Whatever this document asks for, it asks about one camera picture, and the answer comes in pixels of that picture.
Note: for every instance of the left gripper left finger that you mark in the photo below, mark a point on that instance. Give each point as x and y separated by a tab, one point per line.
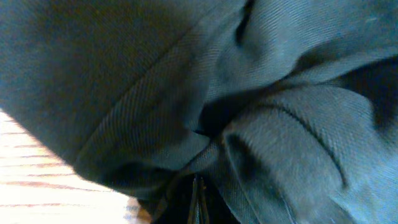
179	203

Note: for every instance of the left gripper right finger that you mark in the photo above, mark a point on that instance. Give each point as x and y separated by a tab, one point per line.
211	206

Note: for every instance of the black polo shirt with logo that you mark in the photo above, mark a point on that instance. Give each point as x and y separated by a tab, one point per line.
287	107

